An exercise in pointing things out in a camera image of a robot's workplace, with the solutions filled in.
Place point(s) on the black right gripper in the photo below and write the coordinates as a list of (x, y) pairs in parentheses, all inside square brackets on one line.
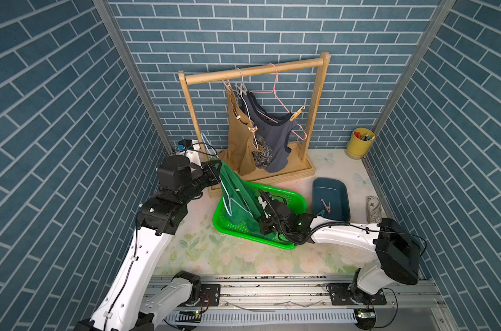
[(262, 221)]

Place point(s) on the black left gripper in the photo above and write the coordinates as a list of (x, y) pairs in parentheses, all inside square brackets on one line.
[(212, 174)]

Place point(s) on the green tank top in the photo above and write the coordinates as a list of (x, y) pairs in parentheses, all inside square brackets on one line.
[(249, 228)]

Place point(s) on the light blue wire hanger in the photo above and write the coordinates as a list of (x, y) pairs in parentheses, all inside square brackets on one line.
[(238, 199)]

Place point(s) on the pink clothespin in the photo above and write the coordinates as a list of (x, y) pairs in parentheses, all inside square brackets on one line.
[(327, 206)]

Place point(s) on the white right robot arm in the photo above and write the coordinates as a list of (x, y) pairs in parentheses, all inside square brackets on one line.
[(395, 252)]

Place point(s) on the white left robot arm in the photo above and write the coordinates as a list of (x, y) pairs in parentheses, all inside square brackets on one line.
[(124, 307)]

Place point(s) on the tan tank top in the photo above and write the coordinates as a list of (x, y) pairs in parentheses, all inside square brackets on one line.
[(239, 153)]

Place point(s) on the dark grey tank top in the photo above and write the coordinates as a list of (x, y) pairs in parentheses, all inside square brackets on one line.
[(272, 135)]

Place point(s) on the wooden clothes rack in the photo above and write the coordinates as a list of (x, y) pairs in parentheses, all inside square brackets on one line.
[(259, 150)]

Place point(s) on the dark teal plastic tray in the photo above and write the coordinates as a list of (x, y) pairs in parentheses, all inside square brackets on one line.
[(335, 192)]

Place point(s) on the yellow clothespin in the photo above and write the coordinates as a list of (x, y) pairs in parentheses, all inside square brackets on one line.
[(297, 113)]

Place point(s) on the beige clothespin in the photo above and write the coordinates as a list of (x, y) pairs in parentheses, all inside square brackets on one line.
[(242, 90), (227, 84)]

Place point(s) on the yellow pen cup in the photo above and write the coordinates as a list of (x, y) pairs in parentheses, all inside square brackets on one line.
[(360, 142)]

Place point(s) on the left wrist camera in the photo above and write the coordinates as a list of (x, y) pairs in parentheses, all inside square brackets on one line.
[(188, 146)]

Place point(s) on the white wire hanger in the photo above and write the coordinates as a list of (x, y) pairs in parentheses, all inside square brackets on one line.
[(247, 110)]

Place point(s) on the pink wire hanger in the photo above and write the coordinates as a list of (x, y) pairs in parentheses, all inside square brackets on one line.
[(273, 91)]

